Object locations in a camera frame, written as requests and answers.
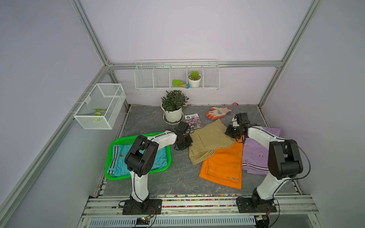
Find green item in side basket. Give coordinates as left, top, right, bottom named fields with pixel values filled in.
left=92, top=108, right=107, bottom=124

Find flower seed packet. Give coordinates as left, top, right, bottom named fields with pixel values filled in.
left=184, top=114, right=203, bottom=130

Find teal pants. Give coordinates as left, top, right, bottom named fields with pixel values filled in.
left=106, top=145, right=172, bottom=179

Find small potted succulent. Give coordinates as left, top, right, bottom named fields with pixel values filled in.
left=188, top=71, right=202, bottom=88

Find khaki pants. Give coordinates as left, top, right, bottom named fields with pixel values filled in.
left=189, top=119, right=236, bottom=165

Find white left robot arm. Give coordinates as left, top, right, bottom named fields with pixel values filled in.
left=125, top=122, right=193, bottom=203

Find orange pants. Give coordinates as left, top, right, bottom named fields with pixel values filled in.
left=199, top=142, right=243, bottom=190

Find aluminium front rail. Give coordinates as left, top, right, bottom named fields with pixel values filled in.
left=77, top=194, right=326, bottom=228

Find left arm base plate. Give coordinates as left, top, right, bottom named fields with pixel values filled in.
left=122, top=199, right=162, bottom=215

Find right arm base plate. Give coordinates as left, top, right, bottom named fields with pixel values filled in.
left=236, top=197, right=277, bottom=214

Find large potted green plant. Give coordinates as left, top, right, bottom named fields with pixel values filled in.
left=161, top=90, right=189, bottom=124

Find red and white work glove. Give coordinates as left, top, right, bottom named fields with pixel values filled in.
left=206, top=107, right=232, bottom=120

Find green plastic basket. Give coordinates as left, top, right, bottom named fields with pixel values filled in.
left=105, top=135, right=172, bottom=181

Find white wire wall shelf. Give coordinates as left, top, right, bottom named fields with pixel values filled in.
left=134, top=59, right=221, bottom=90

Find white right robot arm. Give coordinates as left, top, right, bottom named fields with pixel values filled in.
left=226, top=113, right=303, bottom=210

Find purple folded garment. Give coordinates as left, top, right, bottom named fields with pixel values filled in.
left=242, top=126, right=281, bottom=175

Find white wire side basket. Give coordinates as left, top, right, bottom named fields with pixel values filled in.
left=73, top=83, right=126, bottom=130

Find green toy on shelf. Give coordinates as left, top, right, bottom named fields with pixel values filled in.
left=172, top=80, right=190, bottom=89

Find aluminium corner frame post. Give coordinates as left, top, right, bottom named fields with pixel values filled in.
left=258, top=0, right=322, bottom=110

